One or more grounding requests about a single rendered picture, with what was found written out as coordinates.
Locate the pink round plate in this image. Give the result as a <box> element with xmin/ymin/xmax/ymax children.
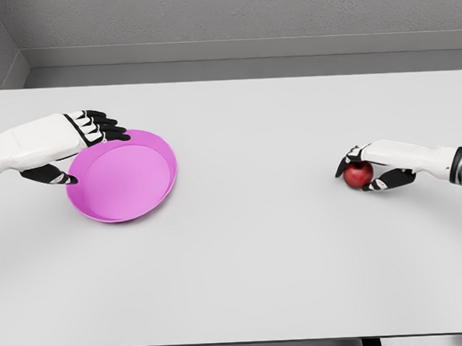
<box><xmin>63</xmin><ymin>126</ymin><xmax>180</xmax><ymax>226</ymax></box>

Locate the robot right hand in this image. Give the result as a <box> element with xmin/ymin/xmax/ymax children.
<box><xmin>333</xmin><ymin>140</ymin><xmax>425</xmax><ymax>194</ymax></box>

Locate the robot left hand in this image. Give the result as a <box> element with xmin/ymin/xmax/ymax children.
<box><xmin>6</xmin><ymin>107</ymin><xmax>133</xmax><ymax>188</ymax></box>

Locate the red apple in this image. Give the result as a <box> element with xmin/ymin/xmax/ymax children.
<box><xmin>342</xmin><ymin>160</ymin><xmax>375</xmax><ymax>191</ymax></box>

